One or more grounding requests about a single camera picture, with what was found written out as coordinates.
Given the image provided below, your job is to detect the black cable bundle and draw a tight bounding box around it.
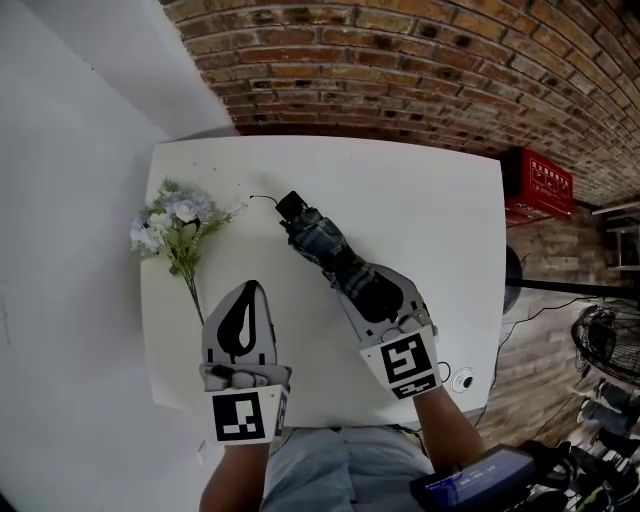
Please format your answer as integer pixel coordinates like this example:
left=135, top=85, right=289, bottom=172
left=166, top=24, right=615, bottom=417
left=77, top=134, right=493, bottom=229
left=519, top=439, right=640, bottom=512

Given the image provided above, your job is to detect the person's right forearm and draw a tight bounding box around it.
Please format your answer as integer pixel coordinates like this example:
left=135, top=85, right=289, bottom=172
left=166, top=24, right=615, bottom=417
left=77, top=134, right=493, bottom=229
left=412, top=384, right=486, bottom=474

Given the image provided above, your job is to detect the black standing fan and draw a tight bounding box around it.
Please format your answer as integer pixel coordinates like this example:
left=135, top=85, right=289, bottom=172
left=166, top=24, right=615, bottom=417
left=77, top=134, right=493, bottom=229
left=502, top=244, right=640, bottom=386

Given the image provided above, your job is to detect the person's left forearm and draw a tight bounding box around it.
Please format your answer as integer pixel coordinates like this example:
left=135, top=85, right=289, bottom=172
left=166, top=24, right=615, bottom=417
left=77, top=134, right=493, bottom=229
left=198, top=442, right=271, bottom=512

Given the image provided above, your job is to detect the artificial flower bouquet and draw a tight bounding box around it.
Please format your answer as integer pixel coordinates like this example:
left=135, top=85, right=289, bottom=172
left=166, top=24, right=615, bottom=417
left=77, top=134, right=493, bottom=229
left=129, top=177, right=246, bottom=326

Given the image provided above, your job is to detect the red fire equipment box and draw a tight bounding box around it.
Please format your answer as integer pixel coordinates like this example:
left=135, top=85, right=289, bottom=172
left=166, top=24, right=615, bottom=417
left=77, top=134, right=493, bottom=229
left=503, top=147, right=575, bottom=229

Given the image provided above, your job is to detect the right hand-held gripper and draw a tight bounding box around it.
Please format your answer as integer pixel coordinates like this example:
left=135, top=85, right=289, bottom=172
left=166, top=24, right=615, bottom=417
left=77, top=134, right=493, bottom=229
left=334, top=263, right=444, bottom=401

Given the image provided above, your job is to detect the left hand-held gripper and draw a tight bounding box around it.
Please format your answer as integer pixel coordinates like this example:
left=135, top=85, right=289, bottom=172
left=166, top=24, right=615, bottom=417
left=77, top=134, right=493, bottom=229
left=199, top=279, right=293, bottom=446

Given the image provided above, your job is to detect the black floor cable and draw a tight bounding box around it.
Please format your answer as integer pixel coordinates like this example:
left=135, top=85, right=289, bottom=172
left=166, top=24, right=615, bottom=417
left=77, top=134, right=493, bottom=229
left=492, top=294, right=601, bottom=391

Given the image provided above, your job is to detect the black device with screen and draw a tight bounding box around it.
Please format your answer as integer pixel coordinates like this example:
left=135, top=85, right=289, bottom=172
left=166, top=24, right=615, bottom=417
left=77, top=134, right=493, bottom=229
left=409, top=444, right=537, bottom=512

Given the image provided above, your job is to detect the white table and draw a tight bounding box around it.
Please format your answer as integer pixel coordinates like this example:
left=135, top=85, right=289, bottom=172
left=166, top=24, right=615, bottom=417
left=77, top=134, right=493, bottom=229
left=139, top=135, right=506, bottom=431

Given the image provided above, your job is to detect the dark plaid umbrella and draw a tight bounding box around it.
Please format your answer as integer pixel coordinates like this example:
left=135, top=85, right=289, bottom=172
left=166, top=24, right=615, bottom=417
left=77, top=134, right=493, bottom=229
left=248, top=190, right=404, bottom=324

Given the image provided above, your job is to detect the person's light blue shirt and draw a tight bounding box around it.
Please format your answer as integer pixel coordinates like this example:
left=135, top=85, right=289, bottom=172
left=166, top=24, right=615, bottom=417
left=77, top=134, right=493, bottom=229
left=259, top=424, right=436, bottom=512

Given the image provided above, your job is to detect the grey table cable grommet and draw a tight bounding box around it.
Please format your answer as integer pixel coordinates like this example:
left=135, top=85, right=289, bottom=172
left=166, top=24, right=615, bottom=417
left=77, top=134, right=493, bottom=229
left=449, top=367, right=476, bottom=394

